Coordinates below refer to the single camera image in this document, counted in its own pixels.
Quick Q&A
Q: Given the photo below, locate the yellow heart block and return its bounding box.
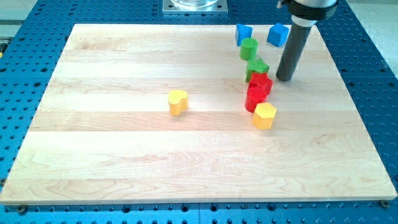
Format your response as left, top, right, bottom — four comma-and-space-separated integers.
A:
168, 90, 188, 116

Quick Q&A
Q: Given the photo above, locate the red cylinder block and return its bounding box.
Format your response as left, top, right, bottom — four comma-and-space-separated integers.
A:
244, 86, 267, 113

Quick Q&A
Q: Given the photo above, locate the yellow hexagon block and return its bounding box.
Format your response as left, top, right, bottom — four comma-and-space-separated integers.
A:
252, 103, 277, 130

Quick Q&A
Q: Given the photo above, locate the red star block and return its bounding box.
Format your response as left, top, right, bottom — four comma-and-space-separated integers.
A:
248, 72, 273, 95

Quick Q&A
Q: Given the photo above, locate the green star block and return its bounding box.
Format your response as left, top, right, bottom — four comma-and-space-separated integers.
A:
245, 58, 269, 83

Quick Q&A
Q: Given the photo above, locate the green cylinder block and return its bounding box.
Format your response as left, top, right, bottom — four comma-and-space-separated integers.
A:
239, 37, 258, 60

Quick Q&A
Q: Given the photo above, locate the blue triangle block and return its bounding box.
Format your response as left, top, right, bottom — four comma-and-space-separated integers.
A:
235, 24, 252, 47

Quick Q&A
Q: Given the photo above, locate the wooden board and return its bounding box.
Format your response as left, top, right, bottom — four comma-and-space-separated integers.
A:
1, 24, 397, 205

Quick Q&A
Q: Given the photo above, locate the blue cube block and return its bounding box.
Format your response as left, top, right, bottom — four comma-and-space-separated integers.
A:
267, 23, 289, 47

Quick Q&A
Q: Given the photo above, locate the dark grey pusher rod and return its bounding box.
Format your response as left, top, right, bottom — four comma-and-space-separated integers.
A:
276, 23, 311, 82

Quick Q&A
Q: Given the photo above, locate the board clamp screw left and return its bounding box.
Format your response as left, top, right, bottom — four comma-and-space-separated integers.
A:
16, 205, 27, 215

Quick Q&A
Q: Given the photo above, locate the board clamp screw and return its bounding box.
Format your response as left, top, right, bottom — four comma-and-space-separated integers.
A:
380, 200, 391, 208
16, 205, 27, 215

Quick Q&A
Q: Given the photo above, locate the board clamp screw right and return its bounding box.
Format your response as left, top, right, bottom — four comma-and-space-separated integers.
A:
380, 200, 391, 208

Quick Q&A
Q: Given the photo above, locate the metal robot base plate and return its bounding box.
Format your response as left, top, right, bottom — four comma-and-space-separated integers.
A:
162, 0, 228, 14

